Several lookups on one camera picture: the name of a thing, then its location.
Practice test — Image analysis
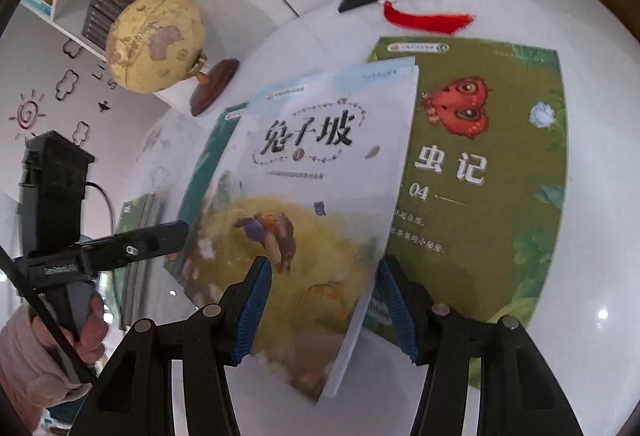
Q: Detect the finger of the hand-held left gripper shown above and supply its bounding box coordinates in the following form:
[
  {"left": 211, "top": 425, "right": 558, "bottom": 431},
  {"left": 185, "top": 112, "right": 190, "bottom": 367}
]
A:
[{"left": 80, "top": 221, "right": 191, "bottom": 275}]

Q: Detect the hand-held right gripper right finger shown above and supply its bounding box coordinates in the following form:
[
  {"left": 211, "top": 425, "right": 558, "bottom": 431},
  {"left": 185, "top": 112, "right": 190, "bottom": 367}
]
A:
[{"left": 376, "top": 255, "right": 586, "bottom": 436}]

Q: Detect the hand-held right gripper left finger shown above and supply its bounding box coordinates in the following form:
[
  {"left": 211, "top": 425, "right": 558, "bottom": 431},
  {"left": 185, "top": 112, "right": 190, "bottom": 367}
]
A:
[{"left": 65, "top": 256, "right": 273, "bottom": 436}]

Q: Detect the dark teal insect book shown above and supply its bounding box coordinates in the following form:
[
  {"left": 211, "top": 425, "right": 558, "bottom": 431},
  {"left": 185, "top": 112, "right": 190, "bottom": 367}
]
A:
[{"left": 170, "top": 100, "right": 251, "bottom": 299}]

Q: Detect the olive green butterfly book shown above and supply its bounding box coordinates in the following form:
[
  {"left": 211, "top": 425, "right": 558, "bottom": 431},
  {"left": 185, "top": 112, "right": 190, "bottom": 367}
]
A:
[{"left": 362, "top": 37, "right": 571, "bottom": 389}]

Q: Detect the white rabbit yellow field book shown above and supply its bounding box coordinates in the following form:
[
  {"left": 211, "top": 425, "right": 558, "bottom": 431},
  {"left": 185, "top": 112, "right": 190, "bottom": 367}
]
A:
[{"left": 187, "top": 56, "right": 420, "bottom": 404}]

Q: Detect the person's left forearm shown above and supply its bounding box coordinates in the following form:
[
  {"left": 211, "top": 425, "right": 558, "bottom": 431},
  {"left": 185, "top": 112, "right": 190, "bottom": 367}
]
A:
[{"left": 0, "top": 303, "right": 86, "bottom": 432}]

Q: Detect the row of dark grey books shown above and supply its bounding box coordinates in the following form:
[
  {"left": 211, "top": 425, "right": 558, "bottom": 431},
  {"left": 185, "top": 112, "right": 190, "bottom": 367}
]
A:
[{"left": 81, "top": 0, "right": 142, "bottom": 50}]

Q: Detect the person's left hand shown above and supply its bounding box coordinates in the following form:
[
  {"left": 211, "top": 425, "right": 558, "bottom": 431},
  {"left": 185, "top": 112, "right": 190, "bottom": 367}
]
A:
[{"left": 27, "top": 293, "right": 110, "bottom": 367}]

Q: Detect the yellow desk globe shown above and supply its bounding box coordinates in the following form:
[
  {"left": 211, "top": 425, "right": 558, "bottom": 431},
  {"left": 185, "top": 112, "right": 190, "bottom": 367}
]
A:
[{"left": 105, "top": 0, "right": 241, "bottom": 117}]

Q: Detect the black cable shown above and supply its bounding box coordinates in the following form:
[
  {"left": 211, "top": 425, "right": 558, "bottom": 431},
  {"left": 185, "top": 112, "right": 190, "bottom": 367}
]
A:
[
  {"left": 84, "top": 182, "right": 117, "bottom": 237},
  {"left": 0, "top": 245, "right": 98, "bottom": 386}
]

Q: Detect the red sun wall sticker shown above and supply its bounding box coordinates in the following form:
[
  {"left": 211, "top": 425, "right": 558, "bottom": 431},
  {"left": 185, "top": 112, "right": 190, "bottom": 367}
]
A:
[{"left": 7, "top": 89, "right": 47, "bottom": 140}]

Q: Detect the black lettering wall sticker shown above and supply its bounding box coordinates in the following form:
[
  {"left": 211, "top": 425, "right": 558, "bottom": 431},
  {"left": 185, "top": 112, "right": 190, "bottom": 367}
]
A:
[{"left": 91, "top": 60, "right": 119, "bottom": 90}]

